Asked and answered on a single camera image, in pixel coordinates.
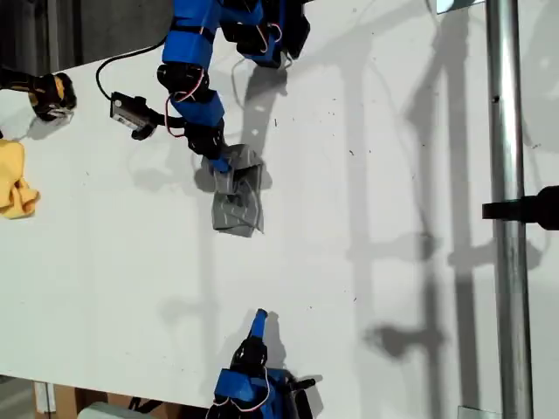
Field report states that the grey striped towel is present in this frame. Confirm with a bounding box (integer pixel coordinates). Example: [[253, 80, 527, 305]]
[[200, 142, 266, 240]]

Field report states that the white plastic object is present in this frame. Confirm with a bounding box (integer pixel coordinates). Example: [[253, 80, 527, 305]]
[[77, 401, 141, 419]]

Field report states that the black yellow power drill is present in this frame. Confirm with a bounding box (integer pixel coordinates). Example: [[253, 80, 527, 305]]
[[0, 65, 79, 123]]

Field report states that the brown cardboard box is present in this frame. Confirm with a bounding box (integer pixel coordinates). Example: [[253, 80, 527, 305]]
[[32, 381, 210, 419]]

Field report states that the yellow cloth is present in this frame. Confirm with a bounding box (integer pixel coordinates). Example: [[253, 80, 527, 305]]
[[0, 138, 41, 220]]

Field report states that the black clamp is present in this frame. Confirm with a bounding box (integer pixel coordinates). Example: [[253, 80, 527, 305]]
[[481, 185, 559, 232]]

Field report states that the red white servo wire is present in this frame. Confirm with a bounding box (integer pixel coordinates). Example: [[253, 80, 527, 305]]
[[164, 93, 188, 137], [212, 368, 270, 414]]

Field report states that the black camera stalk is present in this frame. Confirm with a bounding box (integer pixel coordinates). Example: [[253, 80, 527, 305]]
[[130, 108, 187, 141]]

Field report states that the black camera box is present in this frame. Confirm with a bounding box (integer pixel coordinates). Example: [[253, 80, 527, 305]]
[[108, 91, 148, 132]]

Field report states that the black camera cable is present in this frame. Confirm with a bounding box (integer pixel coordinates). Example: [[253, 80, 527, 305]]
[[95, 37, 169, 104]]

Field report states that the steel post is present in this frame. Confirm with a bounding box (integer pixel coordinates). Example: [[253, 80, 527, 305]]
[[484, 0, 536, 419]]

